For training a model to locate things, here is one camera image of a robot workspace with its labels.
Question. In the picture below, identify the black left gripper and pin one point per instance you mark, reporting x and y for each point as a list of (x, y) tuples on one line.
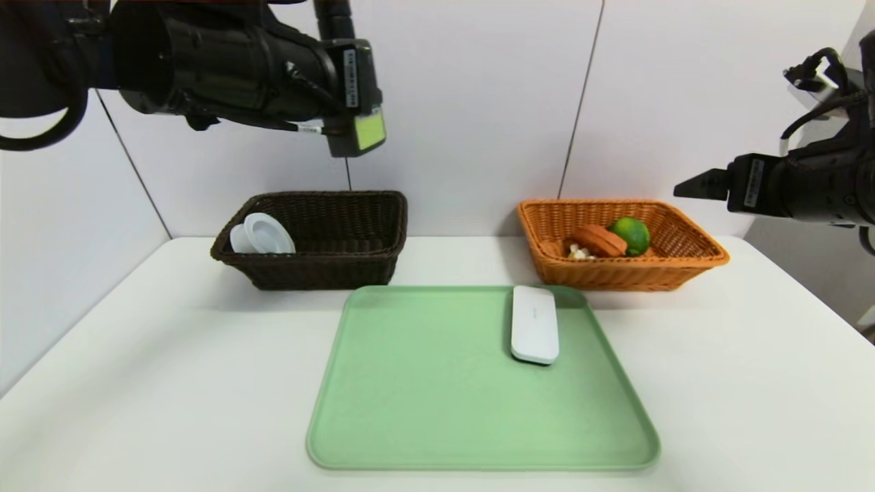
[(355, 76)]

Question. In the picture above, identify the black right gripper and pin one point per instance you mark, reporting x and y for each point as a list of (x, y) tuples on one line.
[(752, 183)]

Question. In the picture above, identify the dark green pump bottle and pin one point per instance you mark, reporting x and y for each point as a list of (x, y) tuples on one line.
[(369, 133)]

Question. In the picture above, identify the green lime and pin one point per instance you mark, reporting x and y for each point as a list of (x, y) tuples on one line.
[(632, 234)]

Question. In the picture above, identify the white round plastic container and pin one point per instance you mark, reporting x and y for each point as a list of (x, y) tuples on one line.
[(266, 236)]

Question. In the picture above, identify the white rectangular case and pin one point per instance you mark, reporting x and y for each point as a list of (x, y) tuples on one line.
[(534, 324)]

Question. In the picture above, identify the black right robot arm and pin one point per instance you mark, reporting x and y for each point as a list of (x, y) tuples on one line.
[(834, 184)]

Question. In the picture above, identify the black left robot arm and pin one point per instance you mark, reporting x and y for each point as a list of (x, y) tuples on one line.
[(205, 61)]

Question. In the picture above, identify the orange wicker basket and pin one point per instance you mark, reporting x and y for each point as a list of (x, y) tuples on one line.
[(615, 273)]

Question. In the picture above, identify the dark brown wicker basket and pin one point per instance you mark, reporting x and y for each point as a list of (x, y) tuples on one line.
[(342, 266)]

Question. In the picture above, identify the light green plastic tray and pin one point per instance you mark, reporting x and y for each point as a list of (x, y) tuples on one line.
[(424, 396)]

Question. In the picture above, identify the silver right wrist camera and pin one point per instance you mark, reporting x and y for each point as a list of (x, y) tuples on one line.
[(820, 89)]

